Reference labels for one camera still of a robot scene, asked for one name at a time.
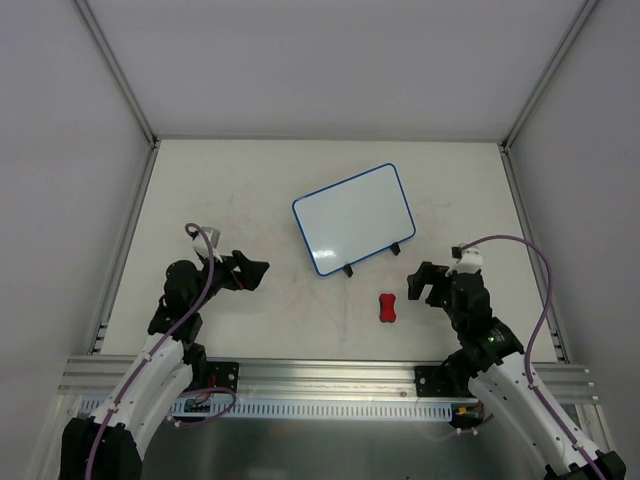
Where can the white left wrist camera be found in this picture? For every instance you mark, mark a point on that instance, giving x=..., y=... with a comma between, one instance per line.
x=205, y=242

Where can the red black whiteboard eraser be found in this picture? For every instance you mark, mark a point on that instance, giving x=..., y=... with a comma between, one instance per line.
x=387, y=313

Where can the aluminium right side rail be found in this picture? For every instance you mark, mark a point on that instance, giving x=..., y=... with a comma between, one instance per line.
x=541, y=267

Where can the black whiteboard stand foot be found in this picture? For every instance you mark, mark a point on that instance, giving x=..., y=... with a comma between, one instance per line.
x=395, y=248
x=348, y=270

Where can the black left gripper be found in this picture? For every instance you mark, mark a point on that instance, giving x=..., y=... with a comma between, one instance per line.
x=235, y=271

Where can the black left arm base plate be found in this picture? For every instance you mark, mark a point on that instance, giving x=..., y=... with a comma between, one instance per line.
x=222, y=374

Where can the aluminium left corner post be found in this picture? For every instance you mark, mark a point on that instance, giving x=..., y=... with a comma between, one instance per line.
x=106, y=52

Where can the white slotted cable duct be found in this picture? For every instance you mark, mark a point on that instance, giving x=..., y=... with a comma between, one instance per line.
x=300, y=409

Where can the aluminium left side rail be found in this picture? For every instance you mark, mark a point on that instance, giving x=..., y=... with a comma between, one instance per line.
x=109, y=292

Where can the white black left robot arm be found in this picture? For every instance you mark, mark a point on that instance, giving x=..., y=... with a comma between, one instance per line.
x=111, y=442

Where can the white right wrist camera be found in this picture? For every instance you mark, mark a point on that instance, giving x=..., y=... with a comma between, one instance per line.
x=465, y=260

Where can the blue framed whiteboard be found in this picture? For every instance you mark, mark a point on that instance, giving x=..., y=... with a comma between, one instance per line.
x=354, y=219

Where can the aluminium corner post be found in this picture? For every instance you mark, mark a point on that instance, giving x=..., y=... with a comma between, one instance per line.
x=561, y=50
x=106, y=52

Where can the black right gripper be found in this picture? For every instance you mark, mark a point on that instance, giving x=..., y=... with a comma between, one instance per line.
x=439, y=286

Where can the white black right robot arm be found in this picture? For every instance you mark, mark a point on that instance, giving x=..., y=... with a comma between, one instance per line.
x=492, y=366

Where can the aluminium right corner post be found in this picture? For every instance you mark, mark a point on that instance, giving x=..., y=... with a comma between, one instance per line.
x=561, y=50

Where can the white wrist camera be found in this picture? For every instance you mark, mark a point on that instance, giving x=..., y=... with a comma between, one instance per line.
x=205, y=242
x=465, y=260

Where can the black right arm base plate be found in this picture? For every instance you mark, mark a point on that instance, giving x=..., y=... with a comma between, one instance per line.
x=442, y=381

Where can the aluminium frame rail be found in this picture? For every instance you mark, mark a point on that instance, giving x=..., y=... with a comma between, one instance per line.
x=320, y=379

